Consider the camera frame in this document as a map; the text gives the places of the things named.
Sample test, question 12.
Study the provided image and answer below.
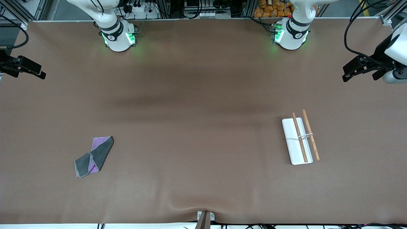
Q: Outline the grey and purple towel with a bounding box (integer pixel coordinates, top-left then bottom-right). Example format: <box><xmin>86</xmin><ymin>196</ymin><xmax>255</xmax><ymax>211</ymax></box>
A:
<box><xmin>74</xmin><ymin>136</ymin><xmax>114</xmax><ymax>178</ymax></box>

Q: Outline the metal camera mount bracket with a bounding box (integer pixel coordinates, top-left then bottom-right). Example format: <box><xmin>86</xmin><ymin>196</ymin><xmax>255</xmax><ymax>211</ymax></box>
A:
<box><xmin>197</xmin><ymin>211</ymin><xmax>215</xmax><ymax>229</ymax></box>

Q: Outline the brown table cover mat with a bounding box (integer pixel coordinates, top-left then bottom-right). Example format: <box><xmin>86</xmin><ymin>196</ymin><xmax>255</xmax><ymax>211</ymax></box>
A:
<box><xmin>0</xmin><ymin>17</ymin><xmax>407</xmax><ymax>225</ymax></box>

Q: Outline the white rack with wooden rods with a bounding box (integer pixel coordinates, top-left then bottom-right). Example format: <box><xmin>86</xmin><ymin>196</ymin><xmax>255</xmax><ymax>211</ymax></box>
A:
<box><xmin>282</xmin><ymin>109</ymin><xmax>320</xmax><ymax>165</ymax></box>

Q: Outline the orange packets pile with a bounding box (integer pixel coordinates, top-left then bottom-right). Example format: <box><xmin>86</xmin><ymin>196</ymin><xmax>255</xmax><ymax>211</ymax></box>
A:
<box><xmin>253</xmin><ymin>0</ymin><xmax>294</xmax><ymax>18</ymax></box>

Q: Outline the aluminium frame post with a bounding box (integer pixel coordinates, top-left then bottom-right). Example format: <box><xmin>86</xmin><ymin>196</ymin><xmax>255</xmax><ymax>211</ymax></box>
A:
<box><xmin>380</xmin><ymin>0</ymin><xmax>407</xmax><ymax>26</ymax></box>
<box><xmin>0</xmin><ymin>0</ymin><xmax>48</xmax><ymax>30</ymax></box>

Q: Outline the white power strip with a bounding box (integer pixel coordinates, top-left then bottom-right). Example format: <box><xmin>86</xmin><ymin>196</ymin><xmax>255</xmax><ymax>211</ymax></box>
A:
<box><xmin>122</xmin><ymin>0</ymin><xmax>159</xmax><ymax>19</ymax></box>

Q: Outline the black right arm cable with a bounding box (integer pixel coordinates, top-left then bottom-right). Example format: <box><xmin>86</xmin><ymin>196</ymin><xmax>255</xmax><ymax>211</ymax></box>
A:
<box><xmin>0</xmin><ymin>14</ymin><xmax>29</xmax><ymax>50</ymax></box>

